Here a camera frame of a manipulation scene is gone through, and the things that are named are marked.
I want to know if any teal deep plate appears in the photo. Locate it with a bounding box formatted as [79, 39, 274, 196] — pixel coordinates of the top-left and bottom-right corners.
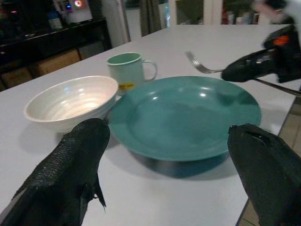
[108, 75, 262, 177]

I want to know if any grey curtain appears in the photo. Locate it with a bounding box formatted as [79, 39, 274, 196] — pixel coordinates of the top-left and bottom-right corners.
[139, 0, 162, 37]

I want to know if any blue labelled bottle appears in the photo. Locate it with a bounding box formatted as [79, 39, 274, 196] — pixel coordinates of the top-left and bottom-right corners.
[48, 10, 63, 31]

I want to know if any white ribbed bowl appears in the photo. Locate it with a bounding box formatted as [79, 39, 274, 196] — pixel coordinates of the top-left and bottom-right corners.
[23, 75, 119, 132]

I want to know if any black shelf unit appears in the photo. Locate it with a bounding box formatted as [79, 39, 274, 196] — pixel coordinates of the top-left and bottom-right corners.
[0, 17, 112, 91]

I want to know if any white framed glass door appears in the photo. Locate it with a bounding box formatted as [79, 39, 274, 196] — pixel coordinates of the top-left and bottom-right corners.
[168, 0, 223, 25]

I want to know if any brown cardboard box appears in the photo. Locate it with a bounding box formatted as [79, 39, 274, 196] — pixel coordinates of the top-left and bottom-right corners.
[0, 67, 33, 91]
[30, 48, 82, 78]

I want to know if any pale green mug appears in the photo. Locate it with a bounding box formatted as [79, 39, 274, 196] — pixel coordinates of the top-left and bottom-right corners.
[106, 52, 158, 97]

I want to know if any silver metal fork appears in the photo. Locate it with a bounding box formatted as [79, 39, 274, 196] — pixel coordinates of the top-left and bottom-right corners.
[185, 51, 301, 97]

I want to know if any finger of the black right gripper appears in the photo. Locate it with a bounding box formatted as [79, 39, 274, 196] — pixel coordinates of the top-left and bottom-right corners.
[221, 48, 279, 83]

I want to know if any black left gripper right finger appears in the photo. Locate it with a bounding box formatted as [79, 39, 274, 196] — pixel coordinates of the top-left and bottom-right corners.
[227, 123, 301, 226]

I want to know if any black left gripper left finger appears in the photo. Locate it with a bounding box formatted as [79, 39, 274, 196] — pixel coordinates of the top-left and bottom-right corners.
[0, 117, 111, 226]

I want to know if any grey storage box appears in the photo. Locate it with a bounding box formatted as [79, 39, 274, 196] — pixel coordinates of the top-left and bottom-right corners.
[79, 41, 105, 59]

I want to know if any white countertop appliance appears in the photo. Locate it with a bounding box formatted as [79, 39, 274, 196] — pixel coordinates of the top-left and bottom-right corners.
[63, 0, 93, 24]

